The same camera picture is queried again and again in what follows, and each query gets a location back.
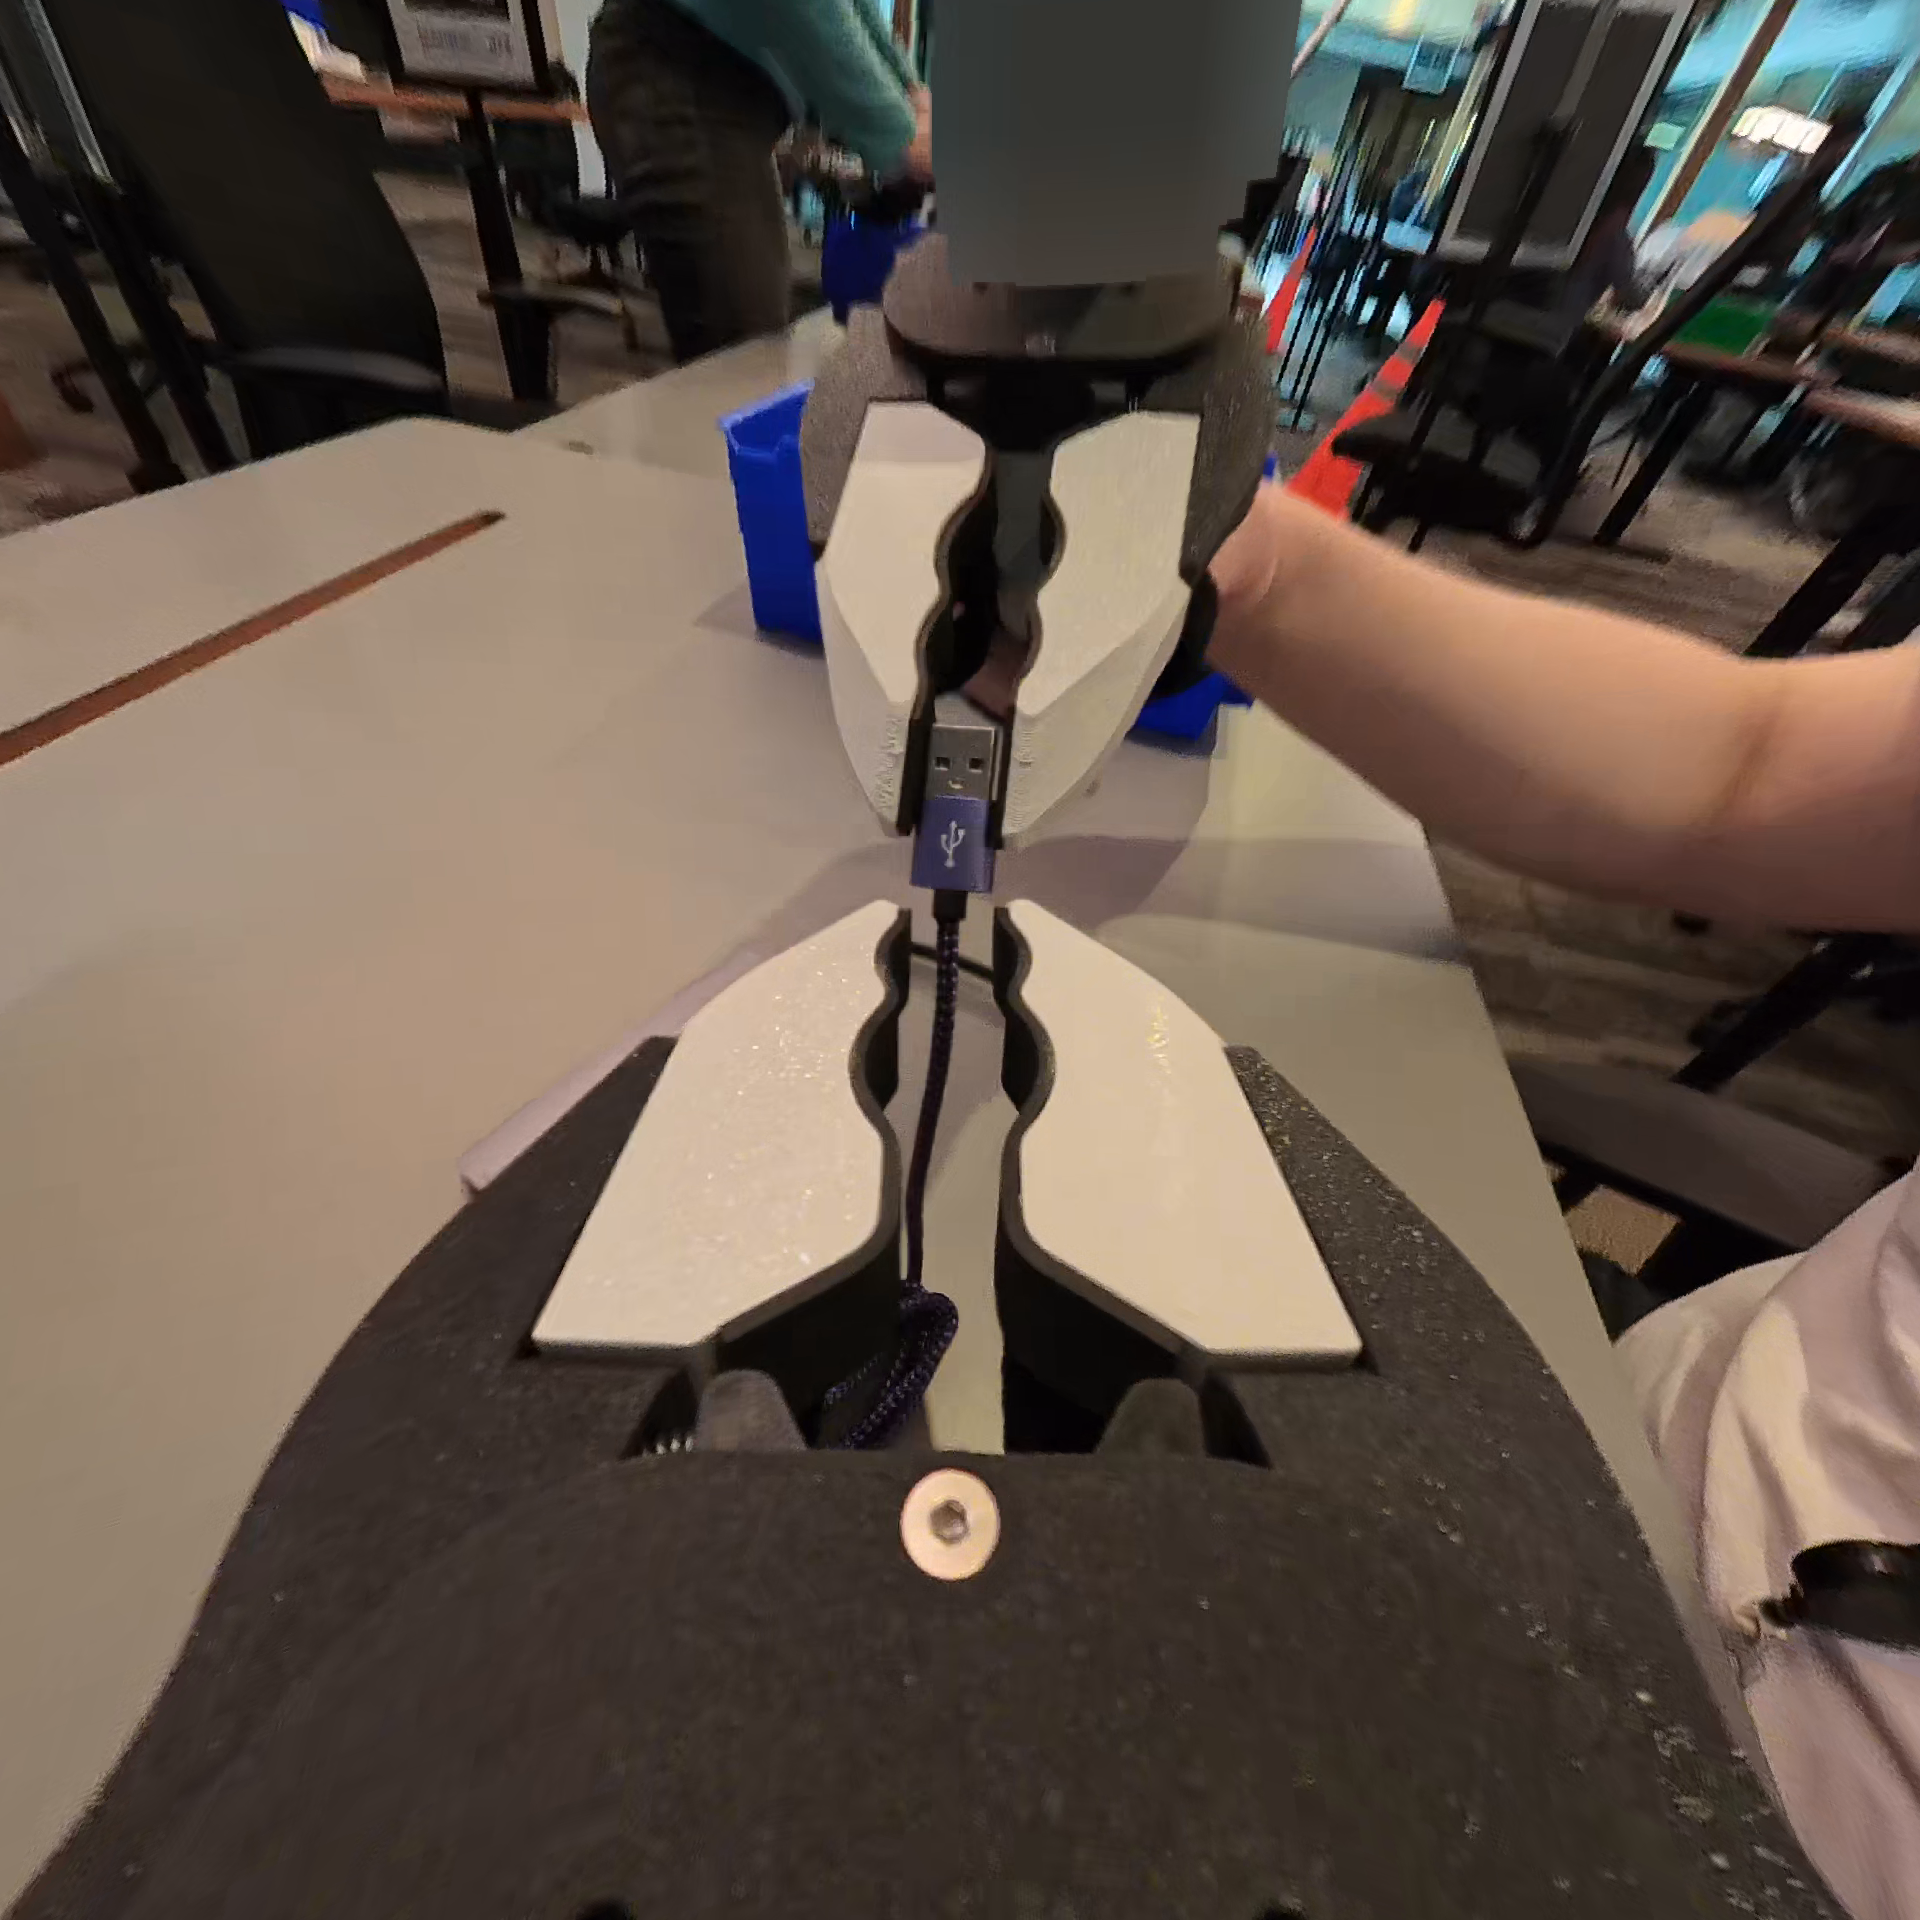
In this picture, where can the wooden standing desk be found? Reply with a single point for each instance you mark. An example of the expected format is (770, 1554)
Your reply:
(503, 224)

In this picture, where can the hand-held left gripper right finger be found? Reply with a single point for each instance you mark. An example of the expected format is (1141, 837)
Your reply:
(1172, 1171)

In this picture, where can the person's right forearm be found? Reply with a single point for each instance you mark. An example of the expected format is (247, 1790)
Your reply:
(1501, 705)

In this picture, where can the display board on stand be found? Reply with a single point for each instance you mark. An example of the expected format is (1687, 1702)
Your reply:
(1577, 120)

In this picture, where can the green box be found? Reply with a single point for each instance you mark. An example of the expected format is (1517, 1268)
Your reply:
(1725, 323)

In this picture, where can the orange traffic cone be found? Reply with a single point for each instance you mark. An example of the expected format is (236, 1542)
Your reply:
(1291, 299)

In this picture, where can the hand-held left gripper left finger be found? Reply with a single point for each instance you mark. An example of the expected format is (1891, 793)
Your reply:
(734, 1154)

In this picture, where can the blue plastic bin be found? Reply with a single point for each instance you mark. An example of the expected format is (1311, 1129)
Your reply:
(774, 509)

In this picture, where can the framed sign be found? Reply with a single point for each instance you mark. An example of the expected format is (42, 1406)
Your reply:
(465, 43)

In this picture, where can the small blue bin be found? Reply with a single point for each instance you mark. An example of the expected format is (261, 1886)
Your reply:
(862, 269)

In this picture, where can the person in white shirt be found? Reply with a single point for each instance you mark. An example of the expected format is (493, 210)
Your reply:
(1799, 1425)

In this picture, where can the black office chair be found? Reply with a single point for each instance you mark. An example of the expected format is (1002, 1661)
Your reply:
(254, 180)

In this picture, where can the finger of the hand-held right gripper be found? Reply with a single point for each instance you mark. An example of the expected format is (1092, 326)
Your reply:
(879, 598)
(1118, 598)

